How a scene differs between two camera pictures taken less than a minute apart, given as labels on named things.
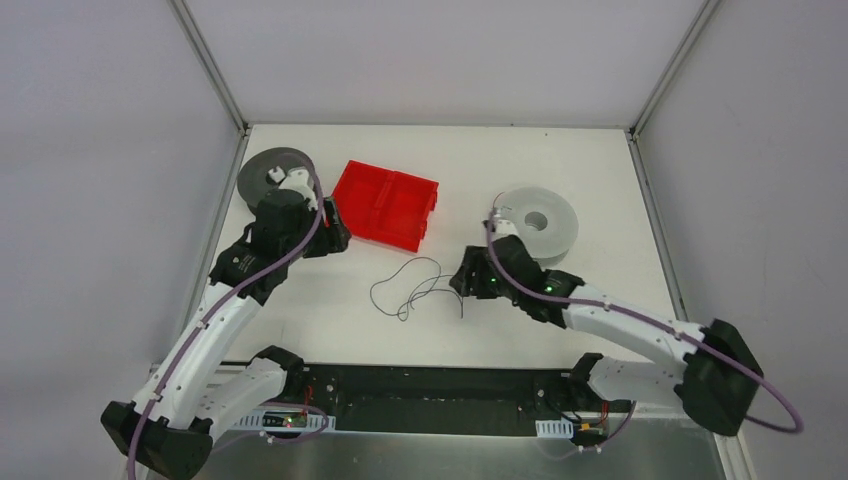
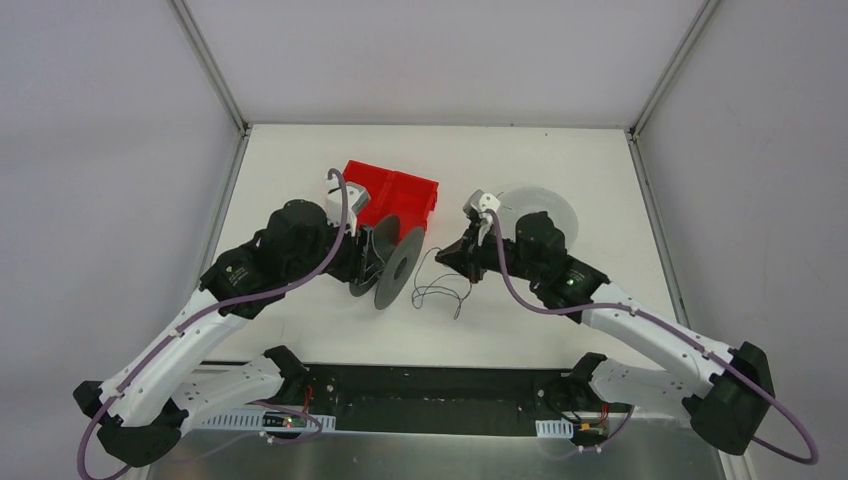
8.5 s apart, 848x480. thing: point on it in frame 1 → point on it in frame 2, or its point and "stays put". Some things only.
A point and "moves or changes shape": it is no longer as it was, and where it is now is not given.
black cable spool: (252, 175) → (385, 235)
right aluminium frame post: (674, 64) stays put
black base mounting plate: (450, 398) stays put
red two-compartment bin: (383, 206) stays put
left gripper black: (334, 234) → (361, 250)
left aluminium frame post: (185, 15) stays put
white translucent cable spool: (544, 222) stays put
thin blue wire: (433, 277) moves or changes shape
